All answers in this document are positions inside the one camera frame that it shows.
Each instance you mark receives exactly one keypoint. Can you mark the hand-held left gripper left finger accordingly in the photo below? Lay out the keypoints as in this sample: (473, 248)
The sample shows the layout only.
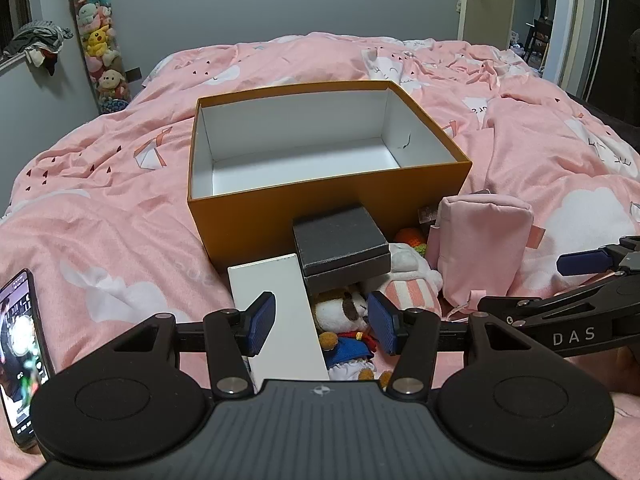
(262, 321)

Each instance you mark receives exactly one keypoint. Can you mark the white box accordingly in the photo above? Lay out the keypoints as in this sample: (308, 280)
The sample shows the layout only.
(290, 310)

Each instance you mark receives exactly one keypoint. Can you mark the clear tube of plush toys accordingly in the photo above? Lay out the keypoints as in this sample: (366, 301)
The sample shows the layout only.
(102, 50)

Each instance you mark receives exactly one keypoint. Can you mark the orange knitted toy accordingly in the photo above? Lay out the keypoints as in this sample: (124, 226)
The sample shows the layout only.
(409, 238)

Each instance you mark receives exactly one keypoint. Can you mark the wall socket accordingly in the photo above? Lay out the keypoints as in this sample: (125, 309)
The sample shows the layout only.
(133, 74)

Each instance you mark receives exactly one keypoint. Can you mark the white pink striped plush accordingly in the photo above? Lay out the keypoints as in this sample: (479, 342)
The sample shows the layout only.
(410, 280)

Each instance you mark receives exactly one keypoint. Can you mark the grey clothes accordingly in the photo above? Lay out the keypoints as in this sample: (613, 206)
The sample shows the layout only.
(37, 37)

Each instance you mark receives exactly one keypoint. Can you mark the white sliding door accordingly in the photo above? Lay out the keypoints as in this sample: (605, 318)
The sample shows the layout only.
(575, 20)

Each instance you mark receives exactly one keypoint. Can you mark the black square box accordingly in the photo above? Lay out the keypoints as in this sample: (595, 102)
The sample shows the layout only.
(340, 240)

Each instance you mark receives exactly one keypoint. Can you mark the smartphone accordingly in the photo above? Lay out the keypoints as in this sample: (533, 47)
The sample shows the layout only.
(20, 350)

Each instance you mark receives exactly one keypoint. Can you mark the dog plush in blue clothes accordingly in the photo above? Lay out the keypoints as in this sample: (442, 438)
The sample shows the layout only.
(340, 315)

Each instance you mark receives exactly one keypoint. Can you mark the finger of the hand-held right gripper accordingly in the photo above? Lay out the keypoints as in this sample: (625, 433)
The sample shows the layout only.
(575, 320)
(582, 262)

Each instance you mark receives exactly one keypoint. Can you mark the dark chair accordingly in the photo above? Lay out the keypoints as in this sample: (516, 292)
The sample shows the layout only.
(540, 35)

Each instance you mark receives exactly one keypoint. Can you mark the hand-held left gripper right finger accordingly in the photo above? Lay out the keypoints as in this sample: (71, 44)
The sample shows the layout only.
(382, 322)

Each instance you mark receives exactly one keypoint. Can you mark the orange cardboard box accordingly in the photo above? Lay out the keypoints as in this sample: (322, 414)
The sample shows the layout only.
(250, 220)

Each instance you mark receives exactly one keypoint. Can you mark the pink printed duvet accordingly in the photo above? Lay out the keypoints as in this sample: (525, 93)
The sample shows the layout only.
(100, 200)

